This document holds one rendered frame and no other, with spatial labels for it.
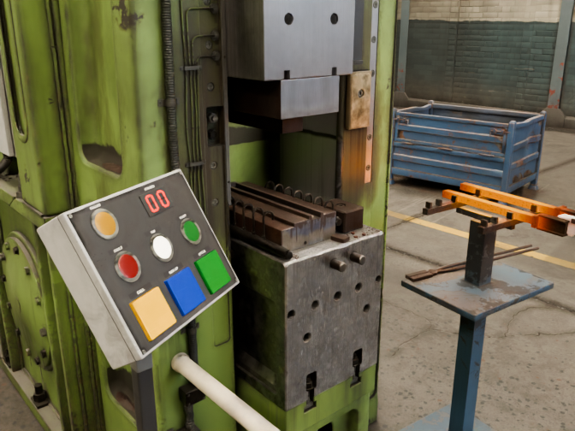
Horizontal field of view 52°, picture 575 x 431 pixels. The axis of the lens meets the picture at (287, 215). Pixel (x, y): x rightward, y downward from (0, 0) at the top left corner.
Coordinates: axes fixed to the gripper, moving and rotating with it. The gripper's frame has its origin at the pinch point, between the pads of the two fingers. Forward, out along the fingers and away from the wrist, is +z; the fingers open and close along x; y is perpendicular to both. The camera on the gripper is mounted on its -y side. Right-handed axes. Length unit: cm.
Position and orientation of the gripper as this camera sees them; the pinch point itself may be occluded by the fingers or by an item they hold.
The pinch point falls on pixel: (566, 214)
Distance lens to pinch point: 194.2
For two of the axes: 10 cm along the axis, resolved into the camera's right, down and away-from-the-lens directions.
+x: 8.2, -1.8, 5.4
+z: -5.7, -2.6, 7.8
